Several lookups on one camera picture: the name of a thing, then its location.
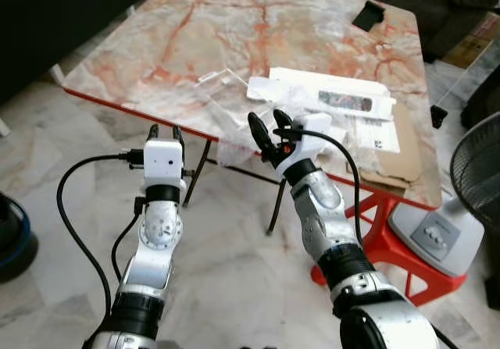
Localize clear crumpled plastic wrap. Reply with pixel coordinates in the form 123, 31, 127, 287
197, 66, 368, 170

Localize long white printed box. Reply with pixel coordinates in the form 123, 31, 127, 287
247, 66, 397, 121

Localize black metal folding legs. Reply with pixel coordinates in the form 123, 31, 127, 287
183, 137, 288, 236

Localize white paper with QR code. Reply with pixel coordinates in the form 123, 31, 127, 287
344, 115, 402, 154

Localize flat brown cardboard piece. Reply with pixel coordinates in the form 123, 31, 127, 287
358, 102, 423, 191

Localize small black folded stand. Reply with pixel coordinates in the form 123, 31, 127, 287
352, 0, 386, 34

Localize black sofa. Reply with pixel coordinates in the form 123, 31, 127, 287
0, 0, 174, 106

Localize brown cardboard box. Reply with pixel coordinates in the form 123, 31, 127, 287
444, 12, 500, 70

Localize dark blue round bucket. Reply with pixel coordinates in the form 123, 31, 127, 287
0, 191, 39, 283

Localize standing fan with black grille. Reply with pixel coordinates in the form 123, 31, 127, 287
387, 112, 500, 280

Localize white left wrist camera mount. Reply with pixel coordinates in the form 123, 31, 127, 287
143, 138, 188, 191

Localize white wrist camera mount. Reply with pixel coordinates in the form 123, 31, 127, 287
143, 138, 188, 191
297, 113, 338, 156

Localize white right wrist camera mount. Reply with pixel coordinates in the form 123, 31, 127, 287
297, 113, 338, 156

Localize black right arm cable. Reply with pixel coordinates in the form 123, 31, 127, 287
295, 129, 363, 244

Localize marble table with red frame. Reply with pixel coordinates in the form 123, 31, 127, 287
61, 0, 471, 308

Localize short black left arm cable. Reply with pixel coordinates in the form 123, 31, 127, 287
111, 198, 148, 283

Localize long black left arm cable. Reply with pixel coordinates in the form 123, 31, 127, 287
55, 152, 146, 326

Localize black plug with white cord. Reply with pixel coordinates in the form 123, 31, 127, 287
430, 68, 479, 130

